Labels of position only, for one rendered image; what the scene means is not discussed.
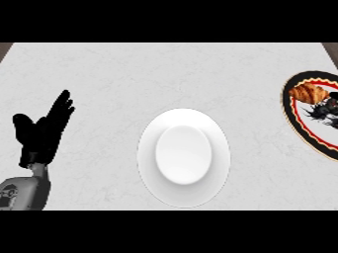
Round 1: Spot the black red patterned plate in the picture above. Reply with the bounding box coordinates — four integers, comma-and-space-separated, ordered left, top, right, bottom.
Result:
281, 70, 338, 166

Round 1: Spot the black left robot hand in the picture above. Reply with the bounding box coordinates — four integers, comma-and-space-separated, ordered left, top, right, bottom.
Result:
12, 89, 77, 169

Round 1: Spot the plain white plate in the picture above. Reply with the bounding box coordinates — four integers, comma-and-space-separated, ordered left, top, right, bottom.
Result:
137, 108, 232, 210

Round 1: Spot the golden brown croissant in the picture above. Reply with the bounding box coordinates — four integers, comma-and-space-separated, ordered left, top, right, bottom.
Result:
287, 82, 333, 106

